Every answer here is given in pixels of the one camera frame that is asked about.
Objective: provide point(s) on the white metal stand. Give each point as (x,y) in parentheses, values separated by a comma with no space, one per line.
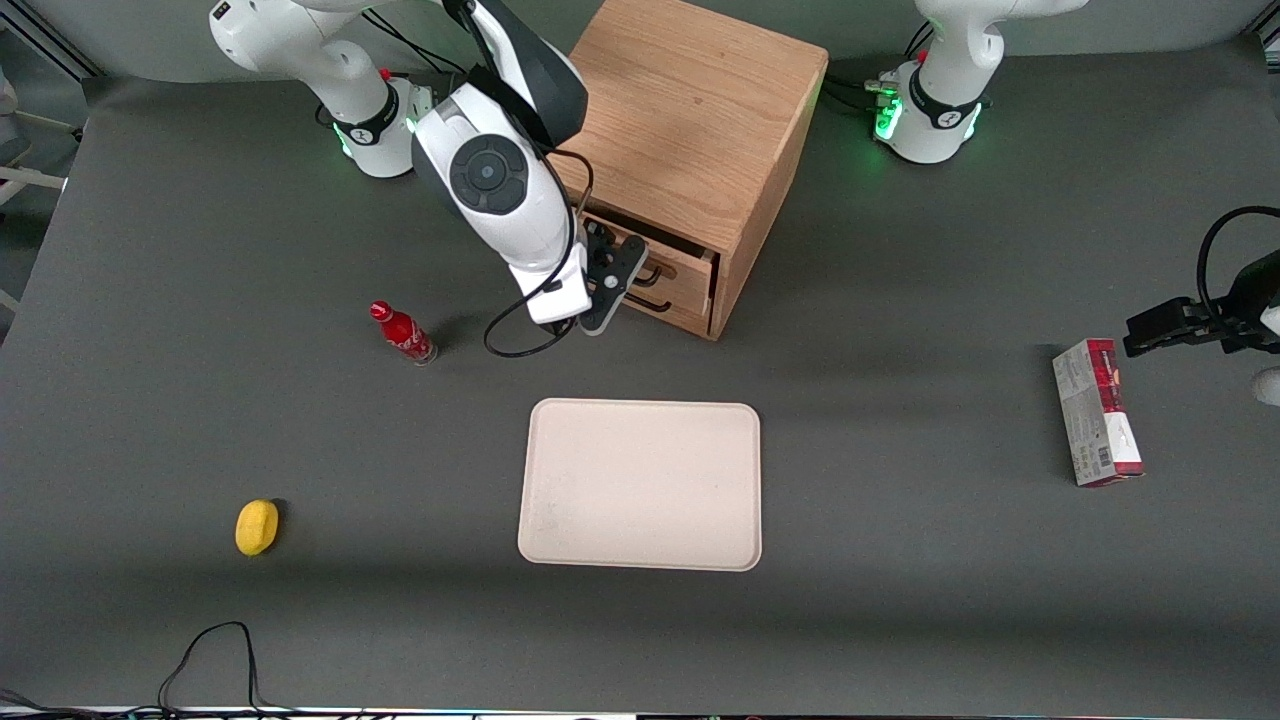
(30,178)

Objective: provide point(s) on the red cola bottle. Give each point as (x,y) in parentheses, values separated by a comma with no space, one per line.
(400,330)

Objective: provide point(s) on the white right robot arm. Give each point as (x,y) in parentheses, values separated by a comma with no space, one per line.
(490,200)

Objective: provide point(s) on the grey base connector block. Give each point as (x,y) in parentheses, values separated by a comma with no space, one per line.
(882,88)
(422,98)

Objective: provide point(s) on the wooden drawer with shallow front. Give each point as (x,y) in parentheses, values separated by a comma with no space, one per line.
(690,275)

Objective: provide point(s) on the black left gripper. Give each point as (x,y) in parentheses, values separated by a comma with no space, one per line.
(1248,304)

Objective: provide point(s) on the beige plastic tray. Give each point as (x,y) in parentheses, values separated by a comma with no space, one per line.
(640,485)

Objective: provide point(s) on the yellow lemon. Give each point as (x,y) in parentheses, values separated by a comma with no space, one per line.
(256,527)

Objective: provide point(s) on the wooden drawer cabinet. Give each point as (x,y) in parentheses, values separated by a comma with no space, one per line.
(700,100)

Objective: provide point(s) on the wooden drawer with deep front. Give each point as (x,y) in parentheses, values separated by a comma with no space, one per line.
(690,315)

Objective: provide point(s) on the grey and red carton box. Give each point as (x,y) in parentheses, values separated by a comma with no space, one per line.
(1095,420)

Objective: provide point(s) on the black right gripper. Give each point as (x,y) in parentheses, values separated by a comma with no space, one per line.
(597,246)

